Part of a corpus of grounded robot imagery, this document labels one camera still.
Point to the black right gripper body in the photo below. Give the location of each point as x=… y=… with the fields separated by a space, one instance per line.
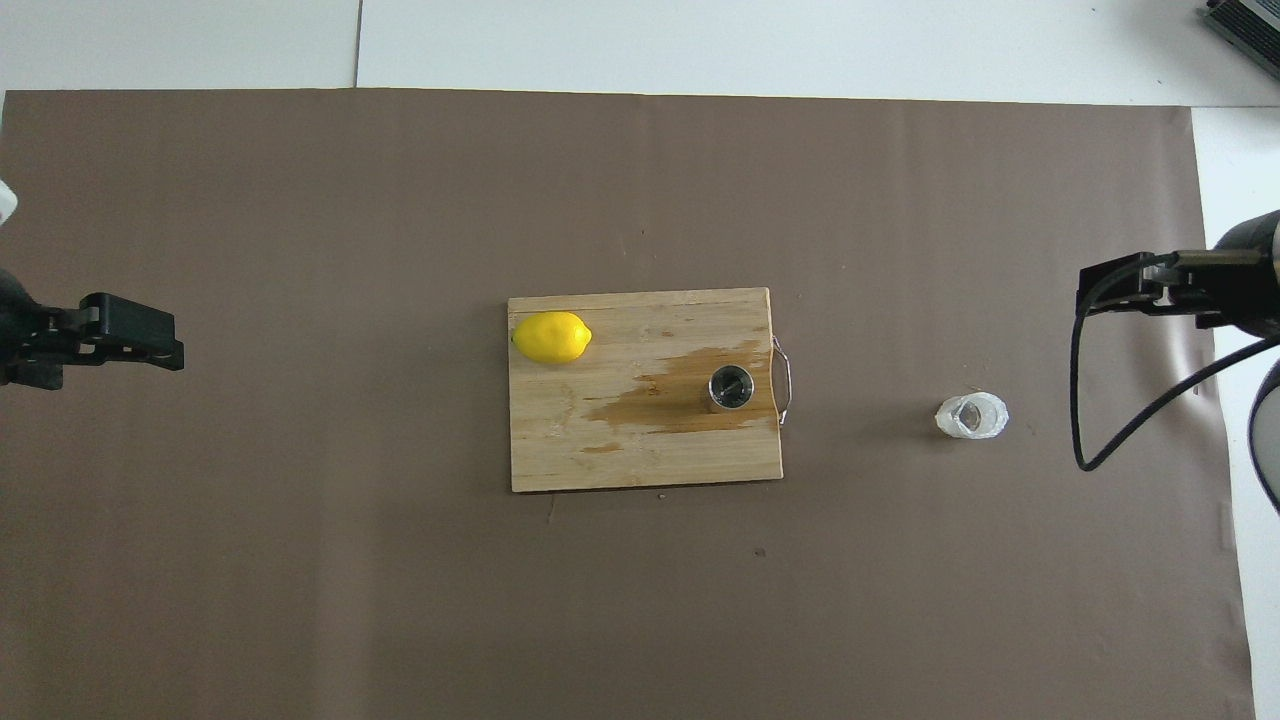
x=1240 y=285

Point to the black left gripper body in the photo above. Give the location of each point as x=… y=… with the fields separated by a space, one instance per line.
x=40 y=335

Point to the clear plastic cup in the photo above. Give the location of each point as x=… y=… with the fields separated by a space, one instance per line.
x=990 y=425

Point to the steel double jigger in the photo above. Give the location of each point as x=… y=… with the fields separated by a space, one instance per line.
x=730 y=388

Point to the black ribbed metal device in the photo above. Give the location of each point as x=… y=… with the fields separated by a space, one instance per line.
x=1250 y=20

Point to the brown paper table mat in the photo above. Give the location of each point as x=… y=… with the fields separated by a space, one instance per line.
x=300 y=550

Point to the yellow lemon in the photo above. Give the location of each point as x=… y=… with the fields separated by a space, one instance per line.
x=550 y=338

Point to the wooden cutting board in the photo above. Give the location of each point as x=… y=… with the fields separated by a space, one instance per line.
x=640 y=450

